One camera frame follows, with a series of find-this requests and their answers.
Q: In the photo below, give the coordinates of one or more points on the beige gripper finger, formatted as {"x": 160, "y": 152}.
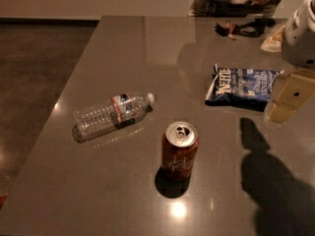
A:
{"x": 278, "y": 113}

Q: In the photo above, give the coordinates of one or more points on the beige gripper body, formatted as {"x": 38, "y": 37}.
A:
{"x": 299, "y": 39}

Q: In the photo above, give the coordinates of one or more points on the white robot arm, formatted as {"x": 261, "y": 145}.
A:
{"x": 298, "y": 46}

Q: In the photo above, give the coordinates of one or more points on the red coke can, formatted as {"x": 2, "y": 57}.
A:
{"x": 179, "y": 147}

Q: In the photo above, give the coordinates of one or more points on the blue kettle chips bag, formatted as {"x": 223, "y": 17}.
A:
{"x": 242, "y": 88}

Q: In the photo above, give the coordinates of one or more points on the pale snack packet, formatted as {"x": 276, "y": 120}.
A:
{"x": 274, "y": 42}

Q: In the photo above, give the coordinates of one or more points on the small brown object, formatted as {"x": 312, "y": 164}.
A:
{"x": 226, "y": 29}

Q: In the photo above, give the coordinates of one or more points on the clear plastic water bottle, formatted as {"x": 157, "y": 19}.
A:
{"x": 118, "y": 112}

